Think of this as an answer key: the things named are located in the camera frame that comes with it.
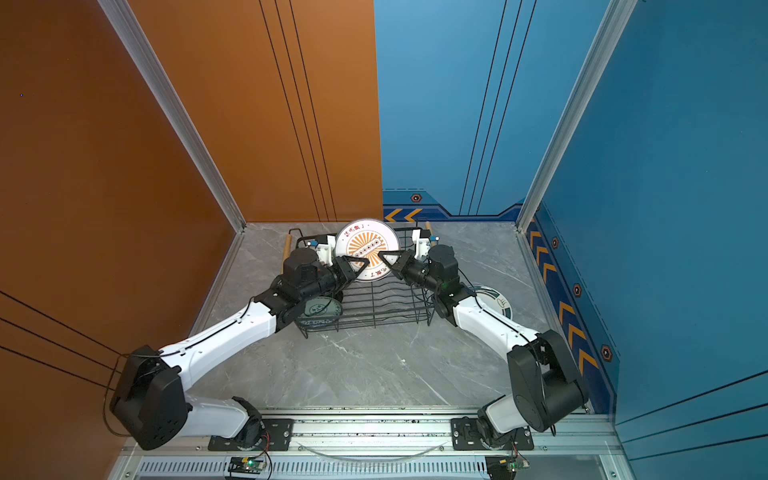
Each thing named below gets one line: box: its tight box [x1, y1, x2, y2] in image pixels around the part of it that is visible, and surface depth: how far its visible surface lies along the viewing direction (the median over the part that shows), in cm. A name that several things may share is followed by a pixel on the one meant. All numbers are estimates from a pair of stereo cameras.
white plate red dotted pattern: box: [335, 218, 401, 282], surface depth 80 cm
